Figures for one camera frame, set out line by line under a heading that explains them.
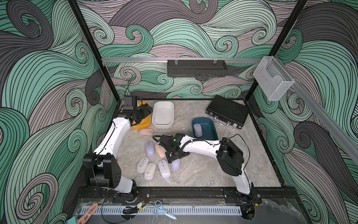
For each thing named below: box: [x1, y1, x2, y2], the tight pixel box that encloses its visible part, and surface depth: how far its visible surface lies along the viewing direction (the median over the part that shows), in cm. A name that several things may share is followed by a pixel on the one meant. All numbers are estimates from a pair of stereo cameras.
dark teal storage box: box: [192, 117, 219, 140], surface depth 100 cm
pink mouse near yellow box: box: [137, 127, 154, 137], surface depth 99 cm
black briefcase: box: [205, 94, 250, 130], surface depth 106 cm
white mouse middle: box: [144, 162, 157, 181], surface depth 82 cm
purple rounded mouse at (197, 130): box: [193, 123, 203, 138], surface depth 100 cm
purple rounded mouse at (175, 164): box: [171, 158, 181, 171], surface depth 85 cm
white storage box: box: [151, 100, 175, 130], surface depth 110 cm
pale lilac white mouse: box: [157, 159, 172, 179], surface depth 83 cm
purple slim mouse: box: [144, 141, 156, 159], surface depth 90 cm
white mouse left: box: [136, 156, 150, 174], surface depth 84 cm
